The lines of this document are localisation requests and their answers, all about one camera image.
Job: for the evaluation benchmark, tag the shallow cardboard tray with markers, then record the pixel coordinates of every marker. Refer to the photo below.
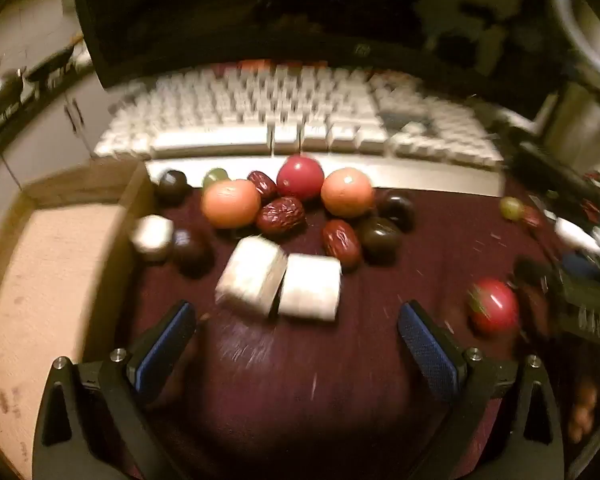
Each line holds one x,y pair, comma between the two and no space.
55,285

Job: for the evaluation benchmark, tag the green grape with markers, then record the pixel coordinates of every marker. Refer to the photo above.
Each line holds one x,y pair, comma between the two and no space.
511,207
215,177

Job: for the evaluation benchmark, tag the red date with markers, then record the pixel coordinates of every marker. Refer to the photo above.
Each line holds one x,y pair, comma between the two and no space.
281,215
532,216
262,185
341,242

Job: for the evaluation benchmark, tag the steel wok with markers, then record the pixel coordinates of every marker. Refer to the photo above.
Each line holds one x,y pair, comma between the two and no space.
0,87

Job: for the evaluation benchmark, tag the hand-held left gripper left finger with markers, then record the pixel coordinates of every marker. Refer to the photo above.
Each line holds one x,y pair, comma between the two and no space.
165,345

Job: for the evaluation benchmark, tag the white computer keyboard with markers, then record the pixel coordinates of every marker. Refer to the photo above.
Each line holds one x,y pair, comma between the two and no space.
230,110

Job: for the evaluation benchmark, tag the red apple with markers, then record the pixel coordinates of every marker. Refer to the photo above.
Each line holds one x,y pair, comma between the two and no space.
300,177

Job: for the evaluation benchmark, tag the dark plum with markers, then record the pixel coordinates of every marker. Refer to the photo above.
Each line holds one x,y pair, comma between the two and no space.
378,238
396,208
190,250

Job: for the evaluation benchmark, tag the dark red table mat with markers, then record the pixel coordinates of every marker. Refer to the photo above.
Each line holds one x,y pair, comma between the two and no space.
305,385

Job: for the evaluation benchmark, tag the grey kitchen counter cabinets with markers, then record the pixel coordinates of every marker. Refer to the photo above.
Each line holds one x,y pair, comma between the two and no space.
45,145

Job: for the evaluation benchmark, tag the black computer monitor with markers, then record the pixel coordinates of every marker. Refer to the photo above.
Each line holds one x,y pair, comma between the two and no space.
230,10

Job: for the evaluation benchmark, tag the dark grape near keyboard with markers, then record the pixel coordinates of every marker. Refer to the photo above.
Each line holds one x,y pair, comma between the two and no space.
170,185

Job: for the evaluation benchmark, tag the white mug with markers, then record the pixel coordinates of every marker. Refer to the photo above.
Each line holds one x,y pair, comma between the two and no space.
580,25

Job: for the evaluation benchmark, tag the orange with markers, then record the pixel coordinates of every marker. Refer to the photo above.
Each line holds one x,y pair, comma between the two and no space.
230,203
347,192

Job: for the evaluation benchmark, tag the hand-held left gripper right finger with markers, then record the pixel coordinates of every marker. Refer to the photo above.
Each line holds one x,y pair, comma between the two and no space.
430,350

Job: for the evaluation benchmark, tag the white cube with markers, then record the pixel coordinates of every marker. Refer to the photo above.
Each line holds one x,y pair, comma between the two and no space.
152,237
310,287
250,275

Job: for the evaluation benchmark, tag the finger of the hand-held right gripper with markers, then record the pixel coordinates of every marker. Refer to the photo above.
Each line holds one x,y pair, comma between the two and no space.
532,290

